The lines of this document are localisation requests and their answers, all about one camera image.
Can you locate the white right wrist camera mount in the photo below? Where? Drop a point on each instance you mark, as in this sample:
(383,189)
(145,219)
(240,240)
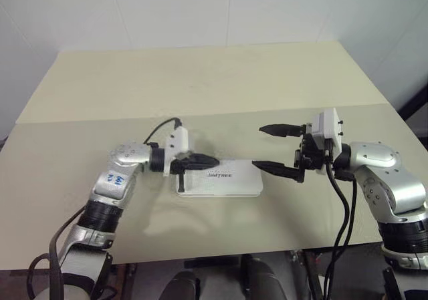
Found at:
(331,126)

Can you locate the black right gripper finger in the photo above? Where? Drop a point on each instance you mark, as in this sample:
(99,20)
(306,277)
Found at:
(284,130)
(277,169)

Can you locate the white plastic pencil case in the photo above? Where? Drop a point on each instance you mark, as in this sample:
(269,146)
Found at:
(230,184)

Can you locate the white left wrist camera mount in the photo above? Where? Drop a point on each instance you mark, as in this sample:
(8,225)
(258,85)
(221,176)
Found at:
(179,139)

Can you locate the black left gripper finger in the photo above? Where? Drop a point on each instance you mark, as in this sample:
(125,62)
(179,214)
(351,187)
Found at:
(202,158)
(202,165)

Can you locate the dark furniture piece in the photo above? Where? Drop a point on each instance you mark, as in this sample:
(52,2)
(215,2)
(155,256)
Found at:
(416,113)

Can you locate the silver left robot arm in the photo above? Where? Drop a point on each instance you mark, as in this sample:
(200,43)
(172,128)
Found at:
(130,153)

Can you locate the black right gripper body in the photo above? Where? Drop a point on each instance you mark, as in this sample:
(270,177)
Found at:
(311,156)

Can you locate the dark rounded shape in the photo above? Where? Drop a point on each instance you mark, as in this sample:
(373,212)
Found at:
(184,286)
(262,280)

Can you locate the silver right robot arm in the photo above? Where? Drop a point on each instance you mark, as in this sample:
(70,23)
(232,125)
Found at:
(374,156)

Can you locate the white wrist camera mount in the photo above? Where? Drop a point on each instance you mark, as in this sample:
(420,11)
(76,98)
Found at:
(331,126)
(179,139)

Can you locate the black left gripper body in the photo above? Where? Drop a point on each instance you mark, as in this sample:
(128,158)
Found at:
(179,165)

